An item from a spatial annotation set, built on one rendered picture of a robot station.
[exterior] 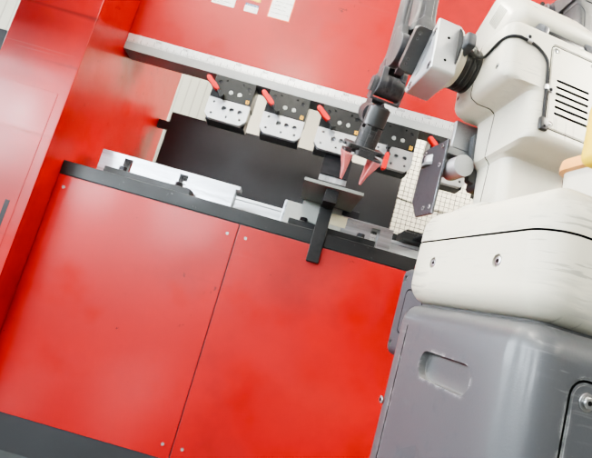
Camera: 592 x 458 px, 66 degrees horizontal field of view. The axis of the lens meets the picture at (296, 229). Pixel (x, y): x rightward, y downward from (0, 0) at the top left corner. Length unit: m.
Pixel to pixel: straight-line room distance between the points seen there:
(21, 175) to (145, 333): 0.59
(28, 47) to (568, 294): 1.59
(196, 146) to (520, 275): 1.92
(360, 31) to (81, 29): 0.94
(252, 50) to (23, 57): 0.73
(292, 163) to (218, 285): 0.91
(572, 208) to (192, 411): 1.25
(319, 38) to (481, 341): 1.48
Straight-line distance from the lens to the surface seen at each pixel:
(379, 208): 2.17
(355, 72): 1.76
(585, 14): 1.48
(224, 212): 1.47
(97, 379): 1.56
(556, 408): 0.44
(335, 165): 1.65
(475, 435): 0.46
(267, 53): 1.77
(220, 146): 2.22
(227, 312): 1.45
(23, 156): 1.59
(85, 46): 1.66
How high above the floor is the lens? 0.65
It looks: 8 degrees up
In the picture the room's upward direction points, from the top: 16 degrees clockwise
